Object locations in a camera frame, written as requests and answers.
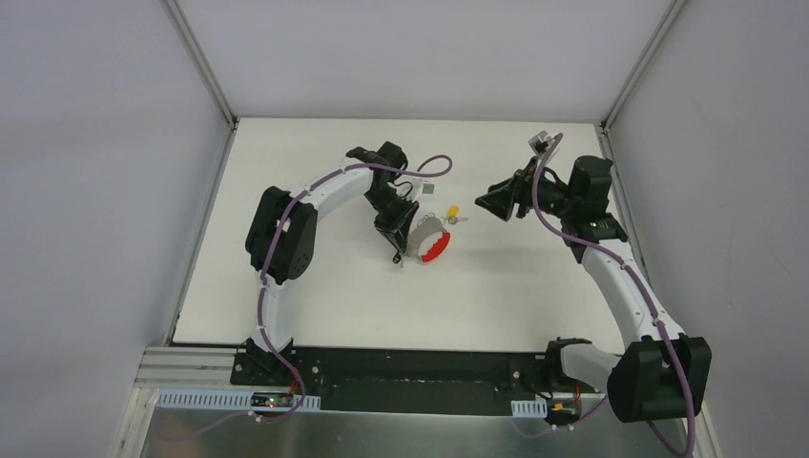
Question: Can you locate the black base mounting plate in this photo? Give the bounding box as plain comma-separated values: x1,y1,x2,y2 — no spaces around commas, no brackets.
230,342,595,416

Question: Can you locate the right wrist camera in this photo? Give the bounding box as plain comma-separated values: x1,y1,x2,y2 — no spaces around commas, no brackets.
528,131,554,157

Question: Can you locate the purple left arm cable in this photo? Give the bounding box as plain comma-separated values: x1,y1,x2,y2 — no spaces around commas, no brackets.
157,155,454,437

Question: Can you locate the black key tag with key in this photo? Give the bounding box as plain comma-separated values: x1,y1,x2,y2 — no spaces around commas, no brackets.
392,251,406,268

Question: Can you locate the white cable duct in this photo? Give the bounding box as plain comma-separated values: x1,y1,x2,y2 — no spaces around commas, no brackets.
156,388,321,413

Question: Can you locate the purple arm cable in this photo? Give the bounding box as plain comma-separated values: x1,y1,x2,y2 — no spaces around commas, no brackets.
530,133,697,458
157,155,454,437

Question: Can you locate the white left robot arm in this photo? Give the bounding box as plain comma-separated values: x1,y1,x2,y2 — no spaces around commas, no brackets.
245,141,419,386

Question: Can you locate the red-handled metal key holder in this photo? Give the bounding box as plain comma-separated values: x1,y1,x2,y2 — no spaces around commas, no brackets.
404,213,451,264

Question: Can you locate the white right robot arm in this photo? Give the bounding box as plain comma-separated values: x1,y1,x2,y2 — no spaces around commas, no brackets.
474,156,712,423

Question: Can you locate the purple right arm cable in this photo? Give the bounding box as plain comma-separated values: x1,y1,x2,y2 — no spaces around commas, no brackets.
530,133,697,458

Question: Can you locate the aluminium frame rail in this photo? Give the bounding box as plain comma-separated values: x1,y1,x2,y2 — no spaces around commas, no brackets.
135,346,236,388

